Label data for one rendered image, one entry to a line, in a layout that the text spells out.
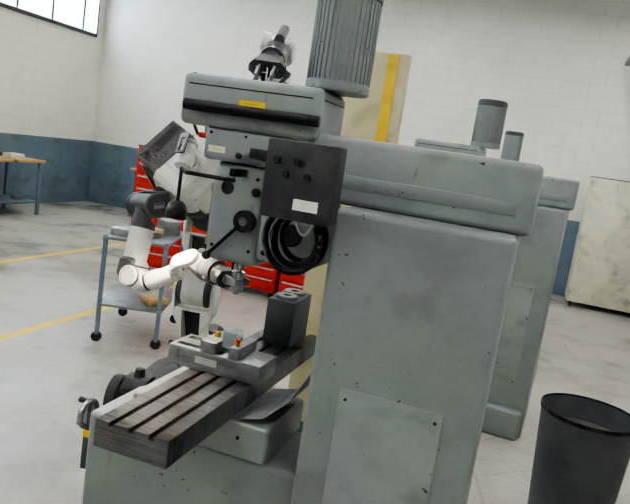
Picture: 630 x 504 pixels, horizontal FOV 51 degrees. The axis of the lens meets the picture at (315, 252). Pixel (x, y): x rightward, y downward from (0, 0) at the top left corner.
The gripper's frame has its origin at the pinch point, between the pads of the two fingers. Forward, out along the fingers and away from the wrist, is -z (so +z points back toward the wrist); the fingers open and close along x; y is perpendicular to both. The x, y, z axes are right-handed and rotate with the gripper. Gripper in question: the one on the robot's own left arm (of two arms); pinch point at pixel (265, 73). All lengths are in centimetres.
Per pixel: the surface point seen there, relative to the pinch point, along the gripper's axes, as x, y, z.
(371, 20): -31.7, 21.7, -0.8
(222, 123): 9.0, -10.0, -18.7
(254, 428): -16, -85, -74
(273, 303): -8, -95, -7
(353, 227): -37, -19, -49
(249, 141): -0.4, -12.9, -21.9
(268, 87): -4.3, 2.5, -15.1
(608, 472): -172, -175, 1
